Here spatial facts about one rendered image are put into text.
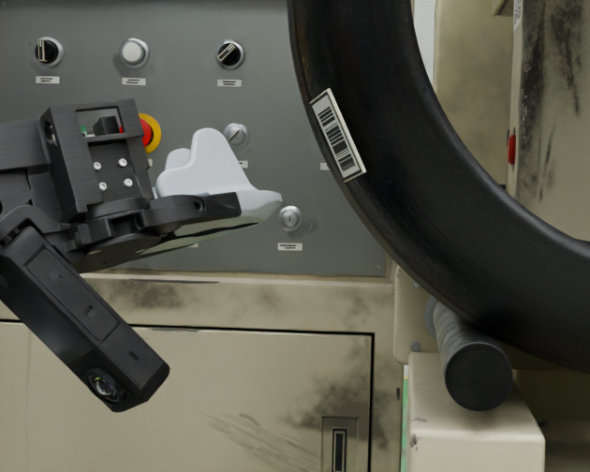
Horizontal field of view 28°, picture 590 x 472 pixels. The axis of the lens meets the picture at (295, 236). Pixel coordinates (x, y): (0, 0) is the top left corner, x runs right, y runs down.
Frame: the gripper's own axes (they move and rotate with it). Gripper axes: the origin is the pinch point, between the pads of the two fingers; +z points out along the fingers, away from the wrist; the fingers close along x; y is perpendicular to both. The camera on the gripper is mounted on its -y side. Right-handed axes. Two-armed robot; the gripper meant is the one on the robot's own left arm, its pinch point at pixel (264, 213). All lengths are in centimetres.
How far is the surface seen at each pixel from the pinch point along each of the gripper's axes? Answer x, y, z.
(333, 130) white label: 0.5, 4.9, 7.6
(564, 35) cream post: 11.8, 14.6, 46.3
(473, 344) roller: -1.4, -11.3, 11.9
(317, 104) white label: 1.2, 7.1, 7.4
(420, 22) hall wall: 640, 277, 636
